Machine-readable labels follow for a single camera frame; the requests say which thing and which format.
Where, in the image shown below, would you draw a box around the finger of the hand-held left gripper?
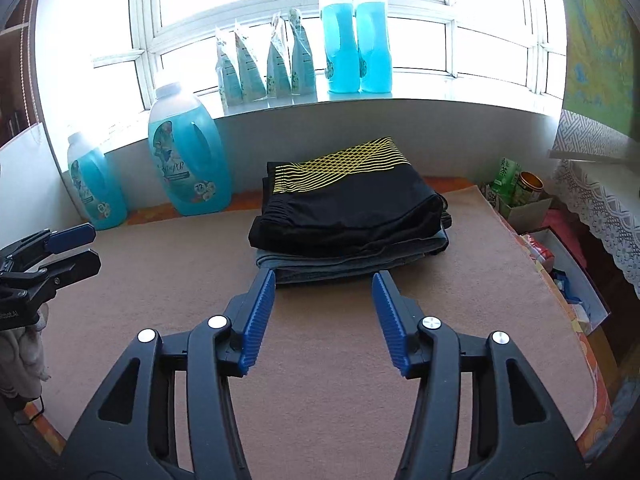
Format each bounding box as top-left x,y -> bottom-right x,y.
0,224 -> 97,263
30,250 -> 102,302

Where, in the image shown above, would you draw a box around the grey patterned cloth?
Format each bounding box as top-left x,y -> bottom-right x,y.
549,109 -> 640,166

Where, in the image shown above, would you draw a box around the folded blue jeans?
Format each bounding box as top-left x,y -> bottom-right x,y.
254,210 -> 453,286

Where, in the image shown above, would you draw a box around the round metal tin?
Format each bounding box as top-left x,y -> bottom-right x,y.
515,171 -> 545,206

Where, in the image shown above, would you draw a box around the white lace cloth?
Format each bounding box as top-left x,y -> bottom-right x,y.
552,157 -> 640,286

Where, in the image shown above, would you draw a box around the green tea box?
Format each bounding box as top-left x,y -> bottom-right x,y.
487,156 -> 522,206

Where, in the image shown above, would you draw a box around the white open box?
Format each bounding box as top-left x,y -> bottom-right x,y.
520,227 -> 612,336

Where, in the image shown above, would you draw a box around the blue liquid bottle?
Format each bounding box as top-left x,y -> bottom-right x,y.
352,0 -> 394,94
318,0 -> 362,95

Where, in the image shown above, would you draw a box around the large blue detergent bottle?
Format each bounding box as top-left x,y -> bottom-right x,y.
66,131 -> 129,231
147,81 -> 232,215

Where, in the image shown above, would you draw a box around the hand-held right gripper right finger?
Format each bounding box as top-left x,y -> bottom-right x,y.
371,270 -> 588,480

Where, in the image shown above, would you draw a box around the beige blanket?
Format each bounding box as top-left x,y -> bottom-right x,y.
40,185 -> 601,453

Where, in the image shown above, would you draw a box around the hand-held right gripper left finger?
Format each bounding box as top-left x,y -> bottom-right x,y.
60,267 -> 277,480

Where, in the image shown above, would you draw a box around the wall poster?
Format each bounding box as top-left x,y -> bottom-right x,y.
557,0 -> 636,133

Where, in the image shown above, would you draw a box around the floral refill pouch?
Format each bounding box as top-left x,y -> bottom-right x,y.
289,7 -> 318,96
234,19 -> 268,103
266,14 -> 293,97
214,25 -> 243,108

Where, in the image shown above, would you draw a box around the black pants with yellow stripes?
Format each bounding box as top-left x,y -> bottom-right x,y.
249,136 -> 453,258

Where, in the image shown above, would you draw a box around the brown cardboard box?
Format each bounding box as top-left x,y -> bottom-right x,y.
497,195 -> 553,233

